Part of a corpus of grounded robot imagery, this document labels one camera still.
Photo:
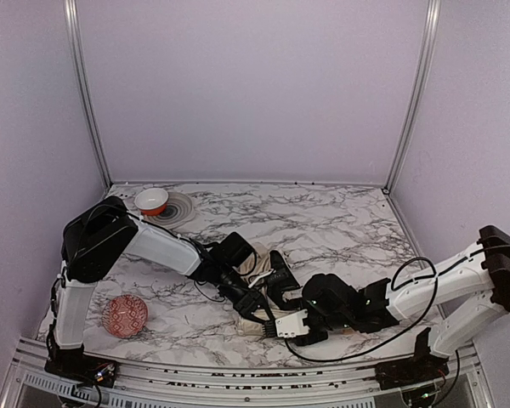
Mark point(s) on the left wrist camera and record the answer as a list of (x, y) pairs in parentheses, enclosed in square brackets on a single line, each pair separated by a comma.
[(277, 278)]

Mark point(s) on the aluminium frame post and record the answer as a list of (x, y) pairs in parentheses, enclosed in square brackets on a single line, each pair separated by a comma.
[(75, 41), (422, 73)]

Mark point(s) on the beige folding umbrella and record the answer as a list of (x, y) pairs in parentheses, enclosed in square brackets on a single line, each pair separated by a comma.
[(325, 297)]

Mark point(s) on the grey ringed silicone mat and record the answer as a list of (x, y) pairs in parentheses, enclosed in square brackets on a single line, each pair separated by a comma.
[(179, 211)]

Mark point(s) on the right aluminium frame post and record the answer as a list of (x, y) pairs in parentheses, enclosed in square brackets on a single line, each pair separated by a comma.
[(422, 73)]

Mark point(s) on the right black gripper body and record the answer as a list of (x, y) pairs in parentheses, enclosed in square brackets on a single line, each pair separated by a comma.
[(318, 331)]

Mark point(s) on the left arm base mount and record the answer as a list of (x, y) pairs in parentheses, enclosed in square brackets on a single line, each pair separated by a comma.
[(86, 369)]

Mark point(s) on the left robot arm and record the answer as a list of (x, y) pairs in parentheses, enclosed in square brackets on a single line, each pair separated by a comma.
[(94, 242)]

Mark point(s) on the front aluminium rail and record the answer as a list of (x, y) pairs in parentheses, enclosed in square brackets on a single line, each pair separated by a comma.
[(145, 384)]

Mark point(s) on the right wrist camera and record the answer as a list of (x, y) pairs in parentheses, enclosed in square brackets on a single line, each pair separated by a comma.
[(288, 326)]

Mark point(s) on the left aluminium frame post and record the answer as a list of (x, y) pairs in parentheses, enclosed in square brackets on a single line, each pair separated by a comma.
[(75, 41)]

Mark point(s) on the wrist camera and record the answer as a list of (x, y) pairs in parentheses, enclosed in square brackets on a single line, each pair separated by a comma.
[(288, 326), (277, 278)]

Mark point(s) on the orange white bowl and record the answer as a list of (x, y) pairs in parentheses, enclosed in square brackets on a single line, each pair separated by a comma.
[(152, 201)]

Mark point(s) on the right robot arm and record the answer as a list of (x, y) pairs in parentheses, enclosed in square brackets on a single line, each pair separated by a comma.
[(480, 273)]

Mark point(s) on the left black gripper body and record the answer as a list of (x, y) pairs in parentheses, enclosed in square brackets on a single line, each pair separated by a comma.
[(250, 303)]

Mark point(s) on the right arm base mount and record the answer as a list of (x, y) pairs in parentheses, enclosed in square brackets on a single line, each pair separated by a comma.
[(402, 373)]

